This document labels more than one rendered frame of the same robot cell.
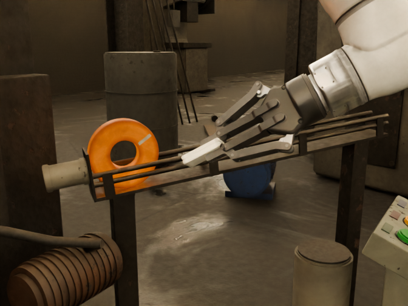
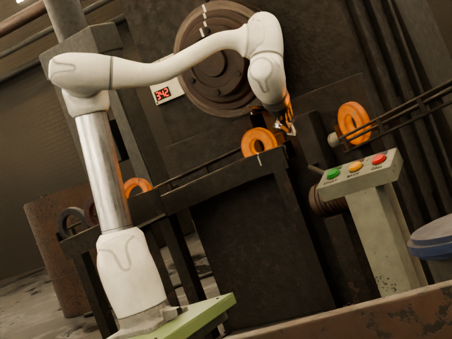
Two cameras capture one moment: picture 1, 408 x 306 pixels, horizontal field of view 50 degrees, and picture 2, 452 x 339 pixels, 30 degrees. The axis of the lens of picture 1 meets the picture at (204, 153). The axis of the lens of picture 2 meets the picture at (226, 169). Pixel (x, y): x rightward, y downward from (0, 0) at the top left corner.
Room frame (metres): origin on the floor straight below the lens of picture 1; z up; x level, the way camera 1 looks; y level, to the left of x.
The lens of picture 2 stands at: (0.35, -2.84, 0.80)
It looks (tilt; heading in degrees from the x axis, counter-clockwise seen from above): 2 degrees down; 88
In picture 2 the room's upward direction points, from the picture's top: 20 degrees counter-clockwise
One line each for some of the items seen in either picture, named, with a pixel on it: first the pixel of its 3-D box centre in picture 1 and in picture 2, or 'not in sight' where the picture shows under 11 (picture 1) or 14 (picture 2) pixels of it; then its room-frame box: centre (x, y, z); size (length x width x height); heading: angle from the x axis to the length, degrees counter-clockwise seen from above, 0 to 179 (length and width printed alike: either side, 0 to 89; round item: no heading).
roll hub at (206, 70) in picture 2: not in sight; (214, 61); (0.57, 0.50, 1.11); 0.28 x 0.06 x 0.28; 147
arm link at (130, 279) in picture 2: not in sight; (128, 272); (0.06, -0.38, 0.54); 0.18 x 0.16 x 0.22; 97
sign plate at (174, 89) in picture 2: not in sight; (173, 76); (0.40, 0.86, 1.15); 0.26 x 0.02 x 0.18; 147
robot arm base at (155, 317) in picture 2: not in sight; (151, 316); (0.08, -0.41, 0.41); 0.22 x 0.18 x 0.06; 142
